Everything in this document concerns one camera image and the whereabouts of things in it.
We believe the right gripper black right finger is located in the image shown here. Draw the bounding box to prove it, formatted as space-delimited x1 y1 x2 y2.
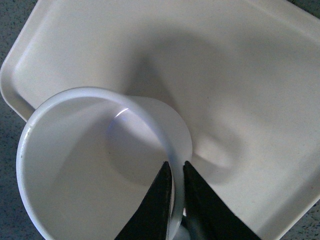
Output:
183 161 260 240

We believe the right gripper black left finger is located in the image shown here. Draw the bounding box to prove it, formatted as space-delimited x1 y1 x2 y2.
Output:
116 161 172 240

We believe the white mug with black handle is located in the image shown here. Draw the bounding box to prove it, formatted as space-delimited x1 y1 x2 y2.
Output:
16 87 193 240

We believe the beige rectangular tray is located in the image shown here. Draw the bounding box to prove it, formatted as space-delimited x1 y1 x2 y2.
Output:
0 0 320 240

